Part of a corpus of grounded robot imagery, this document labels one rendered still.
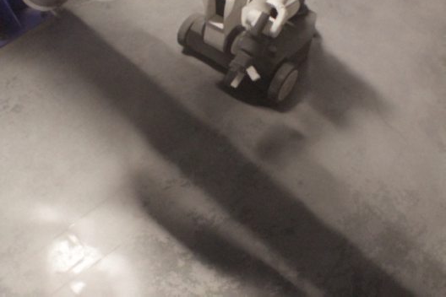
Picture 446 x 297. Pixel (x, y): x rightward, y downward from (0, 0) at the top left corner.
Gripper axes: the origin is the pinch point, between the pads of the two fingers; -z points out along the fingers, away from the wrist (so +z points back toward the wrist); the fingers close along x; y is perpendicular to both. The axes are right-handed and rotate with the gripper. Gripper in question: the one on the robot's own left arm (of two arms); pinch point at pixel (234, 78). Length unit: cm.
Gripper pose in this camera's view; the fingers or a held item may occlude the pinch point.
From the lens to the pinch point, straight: 151.3
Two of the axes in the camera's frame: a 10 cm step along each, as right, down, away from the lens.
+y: 8.5, 5.0, -1.8
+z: 4.7, -8.6, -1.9
